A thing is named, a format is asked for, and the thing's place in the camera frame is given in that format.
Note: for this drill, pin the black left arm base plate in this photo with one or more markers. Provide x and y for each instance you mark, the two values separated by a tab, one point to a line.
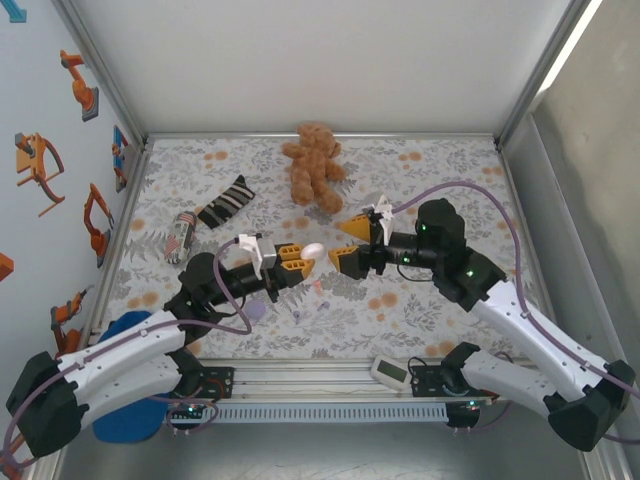
220	382

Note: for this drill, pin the thin aluminium frame rail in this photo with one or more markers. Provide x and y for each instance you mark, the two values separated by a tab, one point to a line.
112	260
400	135
534	240

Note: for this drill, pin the brown teddy bear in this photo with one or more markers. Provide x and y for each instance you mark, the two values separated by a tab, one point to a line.
312	165

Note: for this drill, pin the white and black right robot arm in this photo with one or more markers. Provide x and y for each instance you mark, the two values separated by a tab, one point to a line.
525	325

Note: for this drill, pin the floral print table mat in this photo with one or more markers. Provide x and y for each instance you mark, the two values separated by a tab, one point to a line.
425	165

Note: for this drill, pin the white digital timer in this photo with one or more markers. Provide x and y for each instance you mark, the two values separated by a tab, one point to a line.
390	372

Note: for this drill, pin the orange claw arm wall sticker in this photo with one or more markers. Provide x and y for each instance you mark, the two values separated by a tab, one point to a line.
97	235

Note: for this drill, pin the aluminium frame post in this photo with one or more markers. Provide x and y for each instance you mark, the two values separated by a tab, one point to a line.
100	65
545	70

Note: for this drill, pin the white earbud charging case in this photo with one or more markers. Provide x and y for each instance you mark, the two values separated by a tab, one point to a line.
313	251

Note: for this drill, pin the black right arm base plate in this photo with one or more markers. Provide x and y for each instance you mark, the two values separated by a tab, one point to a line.
425	380

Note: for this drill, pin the orange block wall sticker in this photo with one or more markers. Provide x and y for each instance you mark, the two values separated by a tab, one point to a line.
5	267

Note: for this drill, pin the wide aluminium frame rail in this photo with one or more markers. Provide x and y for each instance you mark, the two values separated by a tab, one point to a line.
300	380

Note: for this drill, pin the blue machine wall sticker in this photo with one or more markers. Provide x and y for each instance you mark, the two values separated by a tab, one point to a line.
15	12

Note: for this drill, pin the blue gantry wall sticker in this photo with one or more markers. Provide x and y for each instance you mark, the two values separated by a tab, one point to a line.
120	150

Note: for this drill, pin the blue cloth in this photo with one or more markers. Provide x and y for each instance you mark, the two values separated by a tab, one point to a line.
125	425

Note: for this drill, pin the black striped sock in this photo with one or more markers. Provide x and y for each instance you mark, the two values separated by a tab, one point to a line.
227	200

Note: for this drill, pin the flag print glasses case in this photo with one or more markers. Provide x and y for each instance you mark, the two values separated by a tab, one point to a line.
180	237

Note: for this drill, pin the orange claw machine wall sticker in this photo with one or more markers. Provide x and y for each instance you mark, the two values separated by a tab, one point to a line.
35	160

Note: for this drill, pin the purple earbud charging case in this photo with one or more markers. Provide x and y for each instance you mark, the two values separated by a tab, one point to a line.
257	311

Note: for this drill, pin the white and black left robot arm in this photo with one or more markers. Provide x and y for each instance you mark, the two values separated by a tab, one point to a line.
125	340

